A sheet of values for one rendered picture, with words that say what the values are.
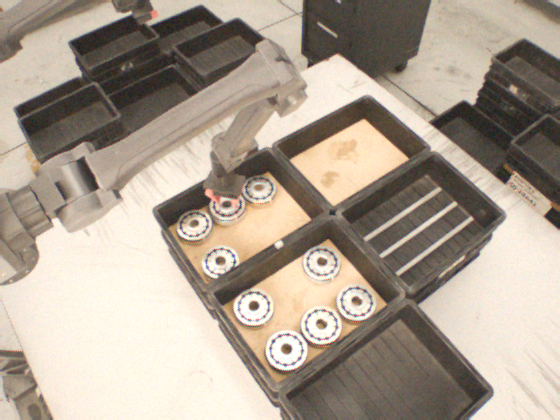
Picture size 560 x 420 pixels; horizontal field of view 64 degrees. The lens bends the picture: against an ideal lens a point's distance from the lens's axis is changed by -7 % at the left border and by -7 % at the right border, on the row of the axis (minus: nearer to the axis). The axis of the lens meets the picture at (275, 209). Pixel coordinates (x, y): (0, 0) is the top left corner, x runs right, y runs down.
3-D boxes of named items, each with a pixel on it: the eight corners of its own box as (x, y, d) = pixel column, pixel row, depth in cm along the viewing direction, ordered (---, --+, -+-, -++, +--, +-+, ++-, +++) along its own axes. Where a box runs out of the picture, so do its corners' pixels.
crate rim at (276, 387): (275, 395, 103) (275, 392, 101) (205, 295, 117) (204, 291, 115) (406, 299, 115) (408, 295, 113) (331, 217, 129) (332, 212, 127)
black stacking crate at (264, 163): (210, 309, 125) (204, 291, 115) (159, 232, 139) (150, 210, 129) (327, 235, 137) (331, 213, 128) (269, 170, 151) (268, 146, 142)
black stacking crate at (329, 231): (275, 403, 111) (275, 392, 101) (211, 310, 125) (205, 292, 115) (397, 313, 123) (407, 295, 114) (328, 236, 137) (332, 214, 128)
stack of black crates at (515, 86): (550, 141, 247) (591, 79, 210) (520, 166, 237) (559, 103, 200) (495, 100, 266) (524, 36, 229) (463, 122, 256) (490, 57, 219)
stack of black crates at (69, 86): (46, 169, 240) (28, 140, 221) (29, 137, 253) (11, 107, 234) (112, 134, 253) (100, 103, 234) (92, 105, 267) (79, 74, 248)
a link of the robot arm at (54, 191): (18, 187, 63) (36, 219, 63) (81, 153, 67) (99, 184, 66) (32, 200, 72) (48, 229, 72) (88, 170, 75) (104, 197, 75)
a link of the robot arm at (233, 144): (254, 50, 76) (289, 104, 76) (281, 39, 78) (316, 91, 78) (204, 141, 116) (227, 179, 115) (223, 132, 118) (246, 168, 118)
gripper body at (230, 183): (211, 173, 131) (208, 154, 126) (246, 181, 130) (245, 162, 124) (203, 190, 128) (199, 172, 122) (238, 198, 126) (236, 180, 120)
